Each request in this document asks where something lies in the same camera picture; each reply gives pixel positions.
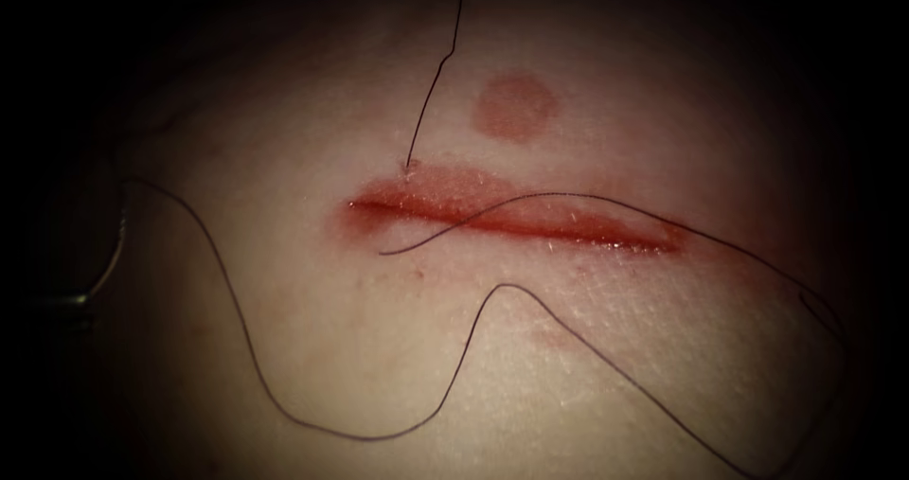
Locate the left arm needle driver jaw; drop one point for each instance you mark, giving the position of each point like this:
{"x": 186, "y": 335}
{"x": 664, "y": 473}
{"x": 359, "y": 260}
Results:
{"x": 69, "y": 300}

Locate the curved steel needle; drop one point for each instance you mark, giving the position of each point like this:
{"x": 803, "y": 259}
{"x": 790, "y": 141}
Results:
{"x": 118, "y": 255}

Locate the black thread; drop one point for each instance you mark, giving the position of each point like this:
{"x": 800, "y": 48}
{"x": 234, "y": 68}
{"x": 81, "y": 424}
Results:
{"x": 499, "y": 285}

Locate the tissue pad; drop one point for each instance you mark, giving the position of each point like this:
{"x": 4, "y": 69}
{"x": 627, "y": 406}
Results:
{"x": 611, "y": 111}

